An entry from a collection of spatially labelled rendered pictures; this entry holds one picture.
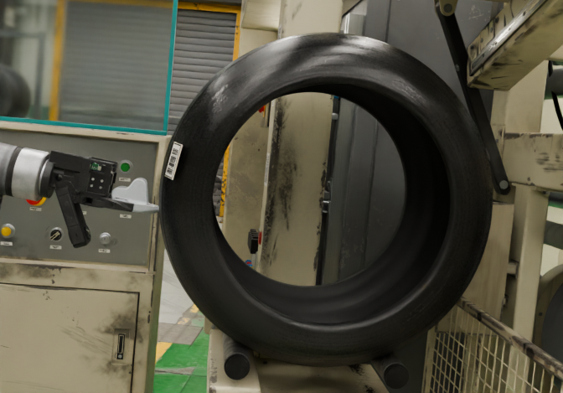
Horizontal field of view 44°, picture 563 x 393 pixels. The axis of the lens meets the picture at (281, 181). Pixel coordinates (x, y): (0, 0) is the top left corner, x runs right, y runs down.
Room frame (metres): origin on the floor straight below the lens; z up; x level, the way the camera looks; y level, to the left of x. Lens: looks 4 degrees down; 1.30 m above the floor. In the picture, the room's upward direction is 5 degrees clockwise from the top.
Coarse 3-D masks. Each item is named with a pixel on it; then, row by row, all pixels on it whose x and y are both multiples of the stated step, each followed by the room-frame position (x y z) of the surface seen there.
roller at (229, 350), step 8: (224, 336) 1.32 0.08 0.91; (224, 344) 1.28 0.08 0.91; (232, 344) 1.24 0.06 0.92; (240, 344) 1.24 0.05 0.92; (224, 352) 1.24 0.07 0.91; (232, 352) 1.20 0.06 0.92; (240, 352) 1.19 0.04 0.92; (224, 360) 1.20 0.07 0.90; (232, 360) 1.18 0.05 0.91; (240, 360) 1.18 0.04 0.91; (248, 360) 1.18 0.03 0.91; (224, 368) 1.19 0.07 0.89; (232, 368) 1.18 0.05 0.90; (240, 368) 1.18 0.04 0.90; (248, 368) 1.18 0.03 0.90; (232, 376) 1.18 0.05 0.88; (240, 376) 1.18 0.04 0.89
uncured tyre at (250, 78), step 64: (256, 64) 1.19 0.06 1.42; (320, 64) 1.18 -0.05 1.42; (384, 64) 1.19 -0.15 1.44; (192, 128) 1.18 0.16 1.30; (448, 128) 1.20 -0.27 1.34; (192, 192) 1.16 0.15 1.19; (448, 192) 1.45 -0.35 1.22; (192, 256) 1.16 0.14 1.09; (384, 256) 1.49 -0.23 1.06; (448, 256) 1.20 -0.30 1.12; (256, 320) 1.17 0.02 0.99; (320, 320) 1.45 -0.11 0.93; (384, 320) 1.19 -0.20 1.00
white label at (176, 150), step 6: (174, 144) 1.18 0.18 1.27; (180, 144) 1.16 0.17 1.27; (174, 150) 1.18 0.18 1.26; (180, 150) 1.16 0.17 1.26; (174, 156) 1.17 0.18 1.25; (168, 162) 1.19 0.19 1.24; (174, 162) 1.16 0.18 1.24; (168, 168) 1.18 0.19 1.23; (174, 168) 1.16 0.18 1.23; (168, 174) 1.17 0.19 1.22
